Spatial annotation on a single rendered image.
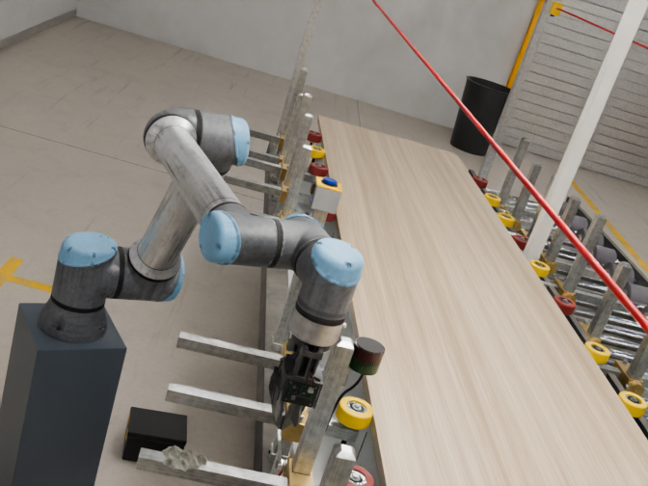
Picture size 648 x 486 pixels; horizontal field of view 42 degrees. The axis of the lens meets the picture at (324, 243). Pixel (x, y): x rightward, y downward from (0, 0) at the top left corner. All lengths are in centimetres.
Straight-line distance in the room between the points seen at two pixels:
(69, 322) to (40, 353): 12
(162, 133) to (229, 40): 769
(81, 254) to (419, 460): 107
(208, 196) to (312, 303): 29
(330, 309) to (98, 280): 109
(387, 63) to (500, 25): 129
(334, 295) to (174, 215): 86
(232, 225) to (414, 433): 72
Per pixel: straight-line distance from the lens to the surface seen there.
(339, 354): 158
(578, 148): 325
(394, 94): 960
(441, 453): 189
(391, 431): 189
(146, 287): 241
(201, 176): 163
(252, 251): 145
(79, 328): 244
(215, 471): 168
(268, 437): 209
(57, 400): 251
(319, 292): 141
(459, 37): 957
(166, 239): 226
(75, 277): 238
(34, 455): 262
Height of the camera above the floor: 189
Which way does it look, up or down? 21 degrees down
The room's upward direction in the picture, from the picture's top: 18 degrees clockwise
